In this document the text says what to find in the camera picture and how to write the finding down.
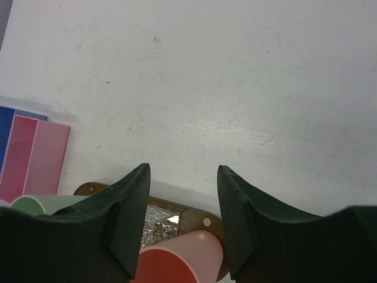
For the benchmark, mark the blue plastic bin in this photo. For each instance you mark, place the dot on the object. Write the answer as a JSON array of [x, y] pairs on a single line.
[[7, 117]]

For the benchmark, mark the clear crystal toothbrush holder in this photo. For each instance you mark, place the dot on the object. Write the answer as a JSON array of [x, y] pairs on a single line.
[[160, 225]]

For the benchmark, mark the pink plastic bin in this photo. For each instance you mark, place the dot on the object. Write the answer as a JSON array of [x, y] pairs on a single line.
[[34, 158]]

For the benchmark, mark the green plastic cup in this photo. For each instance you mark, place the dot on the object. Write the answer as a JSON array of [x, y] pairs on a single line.
[[36, 205]]

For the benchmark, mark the oval wooden tray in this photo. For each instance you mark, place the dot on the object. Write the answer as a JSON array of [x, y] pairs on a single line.
[[193, 219]]

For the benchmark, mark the coral plastic cup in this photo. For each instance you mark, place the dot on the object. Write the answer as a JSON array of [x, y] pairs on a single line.
[[194, 257]]

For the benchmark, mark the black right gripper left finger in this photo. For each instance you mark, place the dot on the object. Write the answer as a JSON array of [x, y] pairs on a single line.
[[97, 239]]

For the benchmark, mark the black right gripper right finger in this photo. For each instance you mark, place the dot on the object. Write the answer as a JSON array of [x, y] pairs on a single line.
[[268, 240]]

